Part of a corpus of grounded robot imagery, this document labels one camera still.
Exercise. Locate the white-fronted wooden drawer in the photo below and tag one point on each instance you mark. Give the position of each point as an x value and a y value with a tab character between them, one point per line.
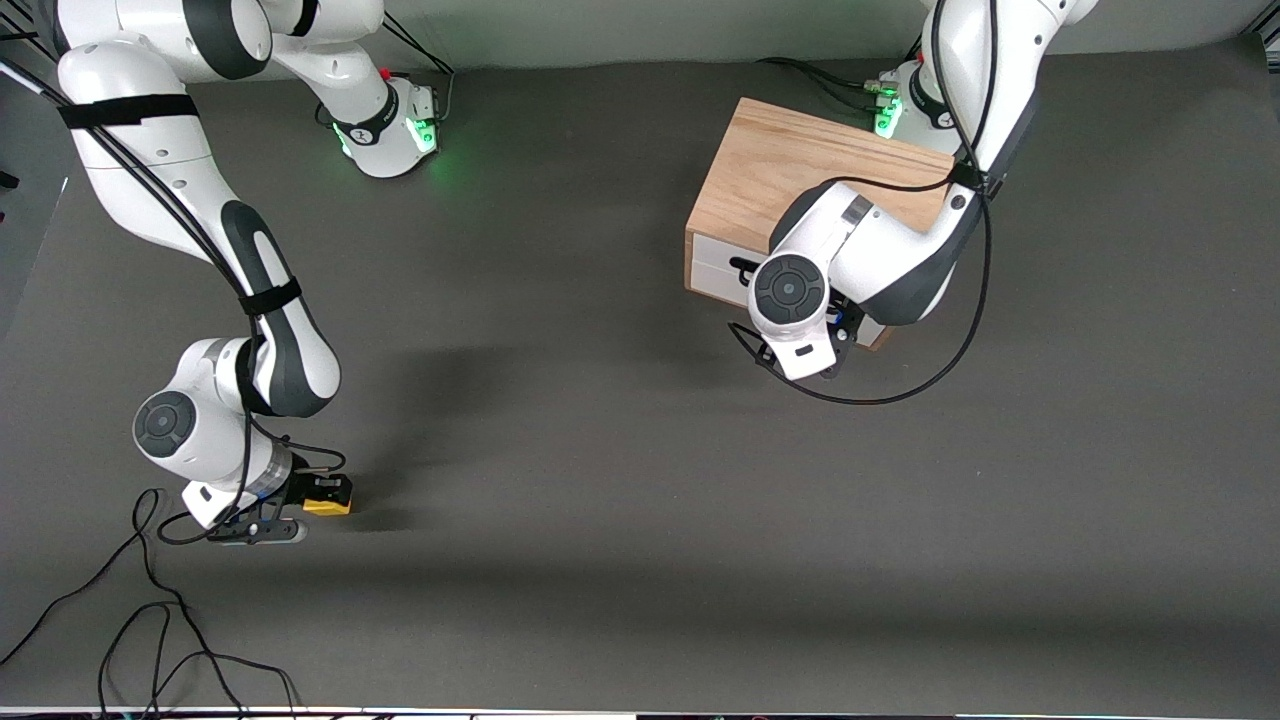
720	265

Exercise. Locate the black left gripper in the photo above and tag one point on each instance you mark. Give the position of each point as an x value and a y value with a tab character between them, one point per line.
843	327

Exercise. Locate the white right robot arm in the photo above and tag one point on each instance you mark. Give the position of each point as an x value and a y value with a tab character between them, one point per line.
280	350

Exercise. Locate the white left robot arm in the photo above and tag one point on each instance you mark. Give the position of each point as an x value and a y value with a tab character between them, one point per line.
880	250

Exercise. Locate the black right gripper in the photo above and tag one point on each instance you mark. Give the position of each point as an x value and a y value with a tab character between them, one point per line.
299	489

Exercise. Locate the yellow cube block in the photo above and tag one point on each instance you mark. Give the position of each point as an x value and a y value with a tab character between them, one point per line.
325	508

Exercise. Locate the wooden drawer cabinet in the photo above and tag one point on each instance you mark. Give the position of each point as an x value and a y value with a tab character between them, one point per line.
770	160

